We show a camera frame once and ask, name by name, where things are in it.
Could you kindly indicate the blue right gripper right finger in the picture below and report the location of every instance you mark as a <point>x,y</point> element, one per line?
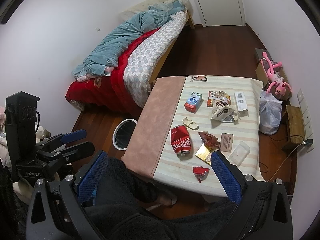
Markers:
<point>228,175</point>

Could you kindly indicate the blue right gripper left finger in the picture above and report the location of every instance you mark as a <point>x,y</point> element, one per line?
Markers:
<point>89,175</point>

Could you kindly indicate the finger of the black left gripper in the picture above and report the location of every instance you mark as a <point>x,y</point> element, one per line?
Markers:
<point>78,151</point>

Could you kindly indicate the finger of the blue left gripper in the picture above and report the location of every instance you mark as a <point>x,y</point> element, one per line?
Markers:
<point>73,136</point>

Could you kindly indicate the small red wrapper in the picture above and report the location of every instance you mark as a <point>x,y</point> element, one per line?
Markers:
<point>200,173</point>

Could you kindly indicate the dark red snack wrapper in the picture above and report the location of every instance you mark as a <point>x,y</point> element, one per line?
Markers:
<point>210,141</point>

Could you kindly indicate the crushed red cola can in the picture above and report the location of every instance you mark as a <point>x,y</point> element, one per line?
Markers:
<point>180,140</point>

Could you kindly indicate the beige peel scrap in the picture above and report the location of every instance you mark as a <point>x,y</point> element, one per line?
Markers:
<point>190,123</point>

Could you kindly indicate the white barcode box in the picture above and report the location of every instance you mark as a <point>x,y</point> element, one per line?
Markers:
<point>240,101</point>

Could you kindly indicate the orange fries snack bag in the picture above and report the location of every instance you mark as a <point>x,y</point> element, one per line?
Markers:
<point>214,96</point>

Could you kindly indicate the white round trash bin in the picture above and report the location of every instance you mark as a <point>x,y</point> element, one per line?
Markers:
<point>123,133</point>

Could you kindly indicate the brown printed card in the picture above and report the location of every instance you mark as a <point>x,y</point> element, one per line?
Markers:
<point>226,142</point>

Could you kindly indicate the gold foil card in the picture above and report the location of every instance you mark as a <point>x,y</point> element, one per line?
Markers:
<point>204,153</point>

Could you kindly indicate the red blanket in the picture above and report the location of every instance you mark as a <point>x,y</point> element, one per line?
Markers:
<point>109,91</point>

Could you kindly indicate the bed with checkered mattress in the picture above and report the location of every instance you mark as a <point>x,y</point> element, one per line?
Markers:
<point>147,59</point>

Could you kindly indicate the crumpled white snack wrapper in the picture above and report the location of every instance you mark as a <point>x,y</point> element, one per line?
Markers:
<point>224,113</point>

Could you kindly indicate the striped pink table cloth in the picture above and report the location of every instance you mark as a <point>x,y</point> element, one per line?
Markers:
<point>149,152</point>

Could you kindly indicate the wooden stool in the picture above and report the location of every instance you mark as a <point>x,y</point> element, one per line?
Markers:
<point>293,119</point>

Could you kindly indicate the teal blue quilt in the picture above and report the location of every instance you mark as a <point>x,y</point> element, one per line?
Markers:
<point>104,58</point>

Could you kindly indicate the white plastic bag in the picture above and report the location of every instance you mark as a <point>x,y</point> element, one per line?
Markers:
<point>270,113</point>

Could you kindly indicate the blue red milk carton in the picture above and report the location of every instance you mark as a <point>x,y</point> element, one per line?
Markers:
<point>193,102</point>

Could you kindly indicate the pink panther plush toy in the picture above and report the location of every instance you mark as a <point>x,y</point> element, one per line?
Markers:
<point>274,77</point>

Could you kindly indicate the cardboard box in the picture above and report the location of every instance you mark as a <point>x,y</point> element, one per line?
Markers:
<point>261,74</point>

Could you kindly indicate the cream pillow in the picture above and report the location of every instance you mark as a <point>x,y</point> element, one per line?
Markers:
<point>155,3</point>

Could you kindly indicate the white door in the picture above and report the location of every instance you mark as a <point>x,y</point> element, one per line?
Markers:
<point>221,12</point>

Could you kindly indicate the white wall socket strip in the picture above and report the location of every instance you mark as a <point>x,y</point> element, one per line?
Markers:
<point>306,122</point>

